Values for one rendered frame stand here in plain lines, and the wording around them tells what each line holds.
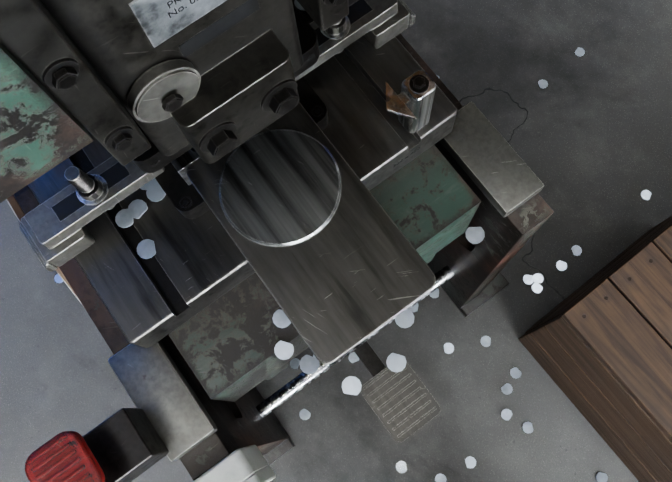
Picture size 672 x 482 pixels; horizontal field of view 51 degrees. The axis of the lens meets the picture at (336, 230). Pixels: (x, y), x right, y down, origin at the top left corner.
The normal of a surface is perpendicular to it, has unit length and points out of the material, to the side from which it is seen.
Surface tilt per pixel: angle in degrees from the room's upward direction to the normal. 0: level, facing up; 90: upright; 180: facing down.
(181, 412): 0
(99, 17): 90
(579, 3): 0
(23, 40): 90
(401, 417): 0
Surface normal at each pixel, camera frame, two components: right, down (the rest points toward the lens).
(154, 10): 0.59, 0.77
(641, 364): -0.04, -0.25
